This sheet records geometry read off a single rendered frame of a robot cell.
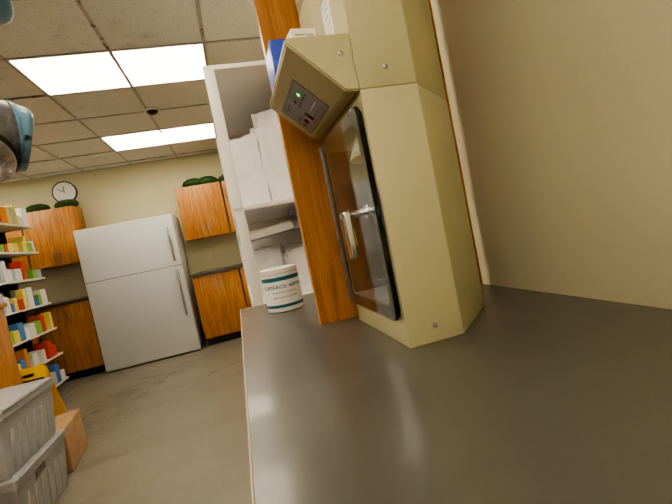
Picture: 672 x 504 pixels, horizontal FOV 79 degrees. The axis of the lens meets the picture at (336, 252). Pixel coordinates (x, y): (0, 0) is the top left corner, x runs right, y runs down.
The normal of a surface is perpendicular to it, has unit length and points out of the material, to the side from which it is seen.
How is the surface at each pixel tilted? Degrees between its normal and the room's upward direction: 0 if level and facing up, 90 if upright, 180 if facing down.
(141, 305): 90
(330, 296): 90
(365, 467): 0
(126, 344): 90
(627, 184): 90
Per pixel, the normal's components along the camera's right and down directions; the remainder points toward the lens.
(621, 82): -0.95, 0.21
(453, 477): -0.20, -0.98
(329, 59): 0.24, 0.00
